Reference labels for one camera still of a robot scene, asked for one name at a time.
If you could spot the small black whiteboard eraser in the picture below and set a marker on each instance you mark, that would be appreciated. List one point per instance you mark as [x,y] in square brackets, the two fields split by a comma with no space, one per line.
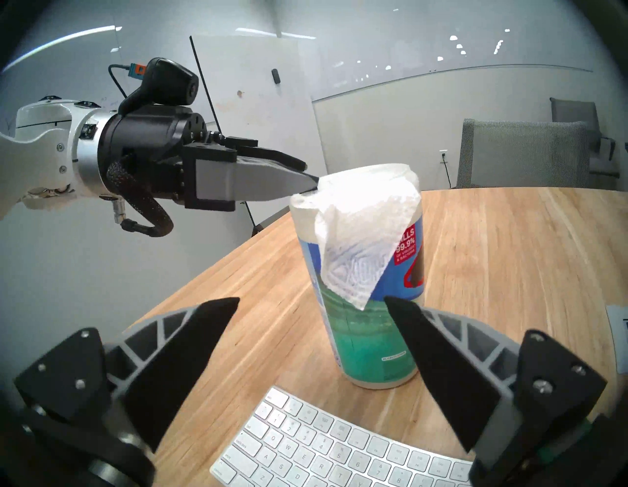
[275,76]

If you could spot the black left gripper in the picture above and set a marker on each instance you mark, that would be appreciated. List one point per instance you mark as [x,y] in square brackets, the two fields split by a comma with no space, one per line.
[147,147]

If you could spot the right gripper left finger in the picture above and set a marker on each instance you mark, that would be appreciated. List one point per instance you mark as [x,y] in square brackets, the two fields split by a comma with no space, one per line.
[167,353]

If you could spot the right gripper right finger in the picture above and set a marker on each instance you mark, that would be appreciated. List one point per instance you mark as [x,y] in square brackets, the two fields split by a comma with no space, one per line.
[441,363]

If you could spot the silver table outlet panel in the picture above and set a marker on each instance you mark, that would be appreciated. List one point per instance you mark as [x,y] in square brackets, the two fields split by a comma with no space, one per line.
[619,338]

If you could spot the wide grey mesh chair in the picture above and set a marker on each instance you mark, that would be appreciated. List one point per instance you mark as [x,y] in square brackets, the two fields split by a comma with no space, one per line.
[520,152]

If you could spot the disinfecting wipes canister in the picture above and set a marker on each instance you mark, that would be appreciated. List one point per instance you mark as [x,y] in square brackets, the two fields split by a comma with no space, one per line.
[373,338]

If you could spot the white disinfecting wipe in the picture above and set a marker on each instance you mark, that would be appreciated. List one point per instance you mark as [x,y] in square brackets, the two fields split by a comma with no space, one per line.
[363,235]

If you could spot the grey office chair with armrests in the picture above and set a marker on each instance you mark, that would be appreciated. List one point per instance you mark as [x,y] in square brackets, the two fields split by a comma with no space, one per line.
[574,110]

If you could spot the white slim keyboard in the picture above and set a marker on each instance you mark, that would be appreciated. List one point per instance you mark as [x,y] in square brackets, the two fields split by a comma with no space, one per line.
[304,442]

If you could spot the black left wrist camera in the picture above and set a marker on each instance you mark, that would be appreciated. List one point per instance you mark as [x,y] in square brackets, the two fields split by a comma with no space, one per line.
[167,83]

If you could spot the large glass wall whiteboard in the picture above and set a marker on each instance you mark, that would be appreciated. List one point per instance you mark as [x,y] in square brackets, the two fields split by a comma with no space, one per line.
[417,54]

